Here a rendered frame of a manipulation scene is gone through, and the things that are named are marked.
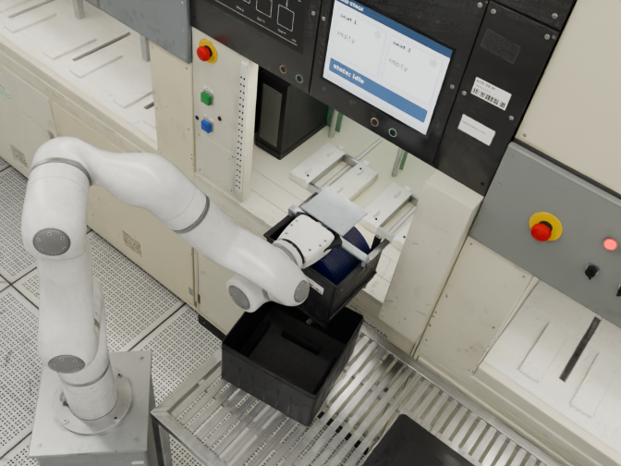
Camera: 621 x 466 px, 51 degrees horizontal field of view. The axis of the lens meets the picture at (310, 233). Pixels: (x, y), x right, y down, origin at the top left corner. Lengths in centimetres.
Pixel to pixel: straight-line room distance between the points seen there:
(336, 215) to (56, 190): 64
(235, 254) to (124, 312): 165
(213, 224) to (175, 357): 157
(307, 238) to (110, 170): 50
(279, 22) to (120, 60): 118
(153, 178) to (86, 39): 169
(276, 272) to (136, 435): 68
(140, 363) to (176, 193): 80
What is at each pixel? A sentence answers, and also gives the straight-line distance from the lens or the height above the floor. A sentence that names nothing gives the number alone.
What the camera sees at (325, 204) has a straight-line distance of 151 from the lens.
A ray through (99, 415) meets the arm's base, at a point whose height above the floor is 79.
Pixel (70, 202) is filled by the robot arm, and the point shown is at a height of 155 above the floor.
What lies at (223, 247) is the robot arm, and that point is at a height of 140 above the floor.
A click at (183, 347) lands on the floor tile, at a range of 275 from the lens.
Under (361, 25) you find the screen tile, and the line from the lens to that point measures 142.
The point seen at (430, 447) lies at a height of 86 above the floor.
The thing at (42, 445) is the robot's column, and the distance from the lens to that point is 179.
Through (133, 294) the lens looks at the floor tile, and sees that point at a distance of 291.
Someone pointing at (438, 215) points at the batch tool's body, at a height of 133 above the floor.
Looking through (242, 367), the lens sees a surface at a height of 88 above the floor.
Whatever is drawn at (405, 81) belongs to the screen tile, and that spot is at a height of 157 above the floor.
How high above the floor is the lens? 236
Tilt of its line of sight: 49 degrees down
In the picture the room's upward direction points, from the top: 10 degrees clockwise
